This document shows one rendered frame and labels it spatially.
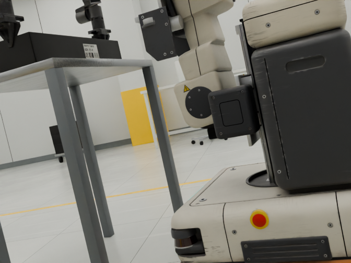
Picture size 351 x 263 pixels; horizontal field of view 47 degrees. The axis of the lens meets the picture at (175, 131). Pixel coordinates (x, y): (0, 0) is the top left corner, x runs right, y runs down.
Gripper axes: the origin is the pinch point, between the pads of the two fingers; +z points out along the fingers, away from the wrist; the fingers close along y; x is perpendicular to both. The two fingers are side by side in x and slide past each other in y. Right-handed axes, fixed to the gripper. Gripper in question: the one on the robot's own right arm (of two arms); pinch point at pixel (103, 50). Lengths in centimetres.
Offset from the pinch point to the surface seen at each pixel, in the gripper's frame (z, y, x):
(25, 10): -163, -443, -397
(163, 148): 48, -2, 19
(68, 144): 33, 64, 19
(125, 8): -114, -427, -194
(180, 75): 8, -356, -97
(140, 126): 73, -420, -205
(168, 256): 88, 25, 25
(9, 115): 15, -425, -470
